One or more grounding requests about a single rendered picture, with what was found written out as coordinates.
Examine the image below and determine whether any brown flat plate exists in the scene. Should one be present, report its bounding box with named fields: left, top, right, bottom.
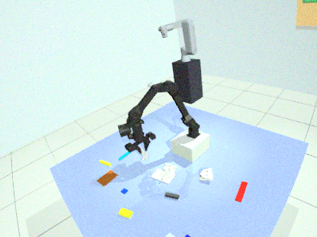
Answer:
left=97, top=170, right=117, bottom=186

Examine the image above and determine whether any red flat bar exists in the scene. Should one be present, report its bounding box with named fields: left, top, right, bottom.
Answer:
left=235, top=182, right=248, bottom=202

